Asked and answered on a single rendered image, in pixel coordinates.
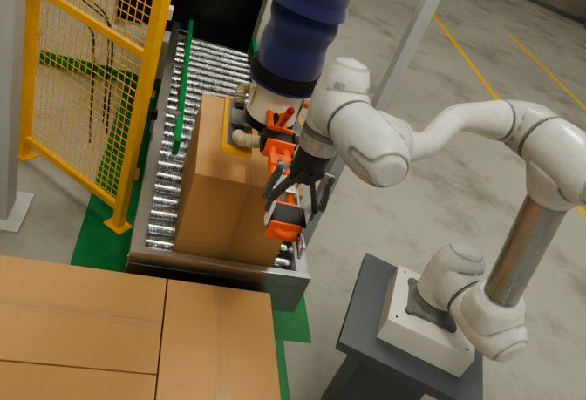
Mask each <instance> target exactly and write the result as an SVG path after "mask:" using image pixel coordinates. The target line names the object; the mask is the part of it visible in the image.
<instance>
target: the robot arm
mask: <svg viewBox="0 0 586 400"><path fill-rule="evenodd" d="M369 88H370V72H369V69H368V68H367V67H366V66H365V65H363V64H361V63H359V62H358V61H357V60H355V59H353V58H346V57H341V58H334V59H332V60H331V61H330V63H329V64H328V65H327V66H326V68H325V69H324V71H323V73H322V74H321V76H320V78H319V79H318V81H317V84H316V86H315V88H314V90H313V92H312V95H311V97H310V102H309V105H308V113H307V118H306V120H305V121H304V123H303V129H302V131H301V133H300V136H299V138H298V141H299V146H298V148H297V150H296V154H295V157H294V159H293V160H292V161H291V162H290V163H285V162H283V161H282V160H281V159H280V160H278V161H277V165H276V169H275V171H274V172H273V173H272V175H271V176H270V178H269V180H268V181H267V183H266V185H265V186H264V188H263V189H262V197H263V198H264V199H267V200H266V203H265V205H264V211H266V214H265V215H264V225H265V226H267V225H268V223H269V219H270V216H271V215H272V213H273V210H274V208H275V205H276V199H277V198H278V197H279V196H280V195H281V194H282V193H284V192H285V191H286V190H287V189H288V188H289V187H290V186H293V185H294V184H296V183H300V184H305V185H306V186H308V185H310V197H311V205H310V204H309V205H308V206H307V207H306V210H305V212H304V214H305V221H306V224H307V222H308V221H312V220H313V218H314V215H315V214H317V211H321V212H324V211H325V209H326V206H327V201H328V198H329V194H330V188H331V186H332V185H333V184H334V182H335V177H334V173H326V172H325V169H326V167H327V166H328V163H329V161H330V158H333V157H334V156H335V155H336V153H337V152H338V154H339V155H340V156H341V158H342V159H343V161H344V162H345V164H346V165H347V166H348V167H349V168H350V169H351V170H352V171H353V172H354V173H355V174H356V175H357V176H358V177H359V178H360V179H361V180H362V181H364V182H365V183H367V184H369V185H371V186H375V187H379V188H386V187H390V186H394V185H396V184H398V183H399V182H400V181H401V180H402V179H403V178H404V177H405V176H406V175H407V174H408V171H409V168H410V163H411V162H412V161H417V160H422V159H428V158H430V157H432V156H433V155H435V154H436V153H438V152H439V151H440V150H441V149H442V148H443V147H444V146H445V145H446V144H447V143H448V142H449V141H450V140H451V139H452V138H453V137H454V136H455V135H456V134H457V133H458V132H459V131H466V132H472V133H475V134H478V135H480V136H482V137H485V138H488V139H492V140H497V141H500V142H503V143H504V144H505V146H507V147H508V148H510V149H511V150H512V151H513V152H515V153H516V154H517V155H518V156H520V157H521V158H522V159H523V160H524V161H525V162H526V163H527V164H526V188H527V195H526V197H525V199H524V201H523V202H522V205H521V208H520V210H519V212H518V214H517V216H516V218H515V220H514V223H513V225H512V227H511V229H510V231H509V233H508V236H507V239H506V240H505V242H504V244H503V246H502V248H501V251H500V253H499V255H498V257H497V259H496V262H495V264H494V266H493V268H492V270H491V273H490V275H489V277H488V278H487V277H486V274H485V272H484V270H485V262H484V258H483V256H482V254H481V253H480V251H479V249H478V248H477V247H475V246H474V245H472V244H470V243H468V242H465V241H455V242H452V243H449V244H446V245H445V246H444V247H442V248H441V249H440V250H439V251H438V252H437V253H436V254H435V255H434V256H433V257H432V259H431V260H430V261H429V262H428V264H427V265H426V268H425V269H424V271H423V273H422V275H421V276H420V278H419V280H416V279H414V278H412V277H410V278H409V279H408V281H407V283H408V297H407V306H406V307H405V312H406V313H407V314H408V315H414V316H417V317H419V318H421V319H423V320H426V321H428V322H431V323H433V324H435V325H438V326H440V327H442V328H444V329H446V330H448V331H449V332H451V333H455V331H456V330H457V326H456V324H457V325H458V327H459V328H460V330H461V332H462V333H463V334H464V336H465V337H466V338H467V340H468V341H469V342H470V343H471V344H472V345H473V346H474V347H475V348H476V349H477V350H478V351H479V352H480V353H481V354H482V355H484V356H485V357H487V358H489V359H490V360H492V361H496V362H499V363H504V362H507V361H510V360H512V359H514V358H515V357H517V356H518V355H519V354H521V353H522V352H523V351H524V349H525V348H526V344H527V342H528V333H527V330H526V328H525V327H524V315H525V301H524V300H523V298H522V294H523V292H524V290H525V289H526V287H527V285H528V283H529V281H530V279H531V278H532V276H533V274H534V272H535V270H536V268H537V267H538V265H539V263H540V261H541V259H542V257H543V255H544V254H545V252H546V250H547V249H548V247H549V244H550V242H551V241H552V239H553V238H554V236H555V233H556V231H557V229H558V227H559V226H560V225H561V223H562V220H563V218H564V216H565V215H566V213H567V212H568V210H570V209H571V208H573V207H576V206H577V205H578V206H586V133H585V132H583V131H582V130H581V129H579V128H578V127H576V126H575V125H572V124H570V123H569V122H567V121H566V120H564V119H562V118H561V117H559V116H558V115H556V114H555V113H553V112H552V111H550V110H549V109H548V108H547V107H545V106H543V105H538V104H536V103H531V102H527V101H521V100H514V99H509V100H492V101H486V102H476V103H464V104H457V105H452V106H449V107H447V108H446V109H445V110H443V111H442V112H441V113H440V114H439V115H438V116H437V117H436V118H435V119H434V120H433V121H432V122H431V123H430V124H429V125H428V126H427V127H426V129H425V130H424V131H423V132H413V131H412V128H411V127H410V126H409V124H408V123H407V122H405V121H404V120H403V119H397V118H395V117H393V116H391V115H389V114H387V113H385V112H382V111H376V110H375V109H374V108H373V107H372V106H371V102H370V98H369V96H368V95H367V94H368V91H369ZM287 169H289V170H290V173H289V174H288V176H287V177H286V178H285V179H284V180H283V181H282V182H281V183H279V184H278V185H277V186H276V187H275V188H274V186H275V185H276V183H277V181H278V180H279V179H280V177H281V176H282V173H284V172H285V171H286V170H287ZM322 178H324V187H323V191H322V195H321V199H320V203H317V196H316V184H315V182H317V181H319V180H320V179H322ZM273 188H274V189H273ZM272 189H273V190H272Z"/></svg>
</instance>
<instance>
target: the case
mask: <svg viewBox="0 0 586 400"><path fill-rule="evenodd" d="M224 99H225V98H219V97H216V96H212V95H208V94H205V93H202V96H201V102H200V105H199V109H198V112H197V116H196V120H195V122H194V129H193V132H192V135H191V139H190V142H189V146H188V149H187V155H186V158H185V162H184V166H183V172H182V179H181V192H180V199H179V206H178V213H177V220H176V227H175V234H174V247H173V252H175V253H181V254H191V255H197V256H202V257H208V258H214V259H219V260H225V261H236V262H241V263H247V264H253V265H258V266H264V267H270V268H272V267H273V264H274V262H275V260H276V257H277V255H278V253H279V250H280V248H281V246H282V244H283V241H281V240H277V239H272V238H268V237H265V236H264V235H265V233H266V230H267V226H265V225H264V212H265V211H264V205H265V203H266V200H267V199H264V198H263V197H262V189H263V188H264V186H265V185H266V183H267V181H268V180H269V171H268V160H269V157H267V156H263V155H262V153H261V152H260V148H254V147H252V157H251V158H246V157H242V156H238V155H234V154H231V153H224V152H221V130H222V120H223V109H224Z"/></svg>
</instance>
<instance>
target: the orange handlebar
mask: <svg viewBox="0 0 586 400"><path fill-rule="evenodd" d="M309 102H310V101H306V100H305V103H304V106H303V108H306V109H308V105H309ZM267 124H269V125H274V113H273V111H272V110H267ZM280 159H281V160H282V161H283V162H285V163H290V162H291V161H292V159H291V157H290V152H289V150H288V149H283V150H282V155H280V154H276V148H275V147H274V146H270V147H269V160H268V171H269V176H270V175H271V173H273V172H274V171H275V169H276V165H277V161H278V160H280ZM289 173H290V170H289V169H287V170H286V171H285V172H284V173H282V174H283V175H287V176H288V174H289ZM285 199H286V203H290V204H294V205H295V199H294V195H293V194H291V193H289V194H287V195H286V197H285ZM273 233H274V234H275V235H276V236H277V237H278V238H280V239H283V240H288V241H289V240H293V239H294V238H295V237H296V236H297V233H296V232H295V231H287V230H283V229H281V228H276V229H274V231H273Z"/></svg>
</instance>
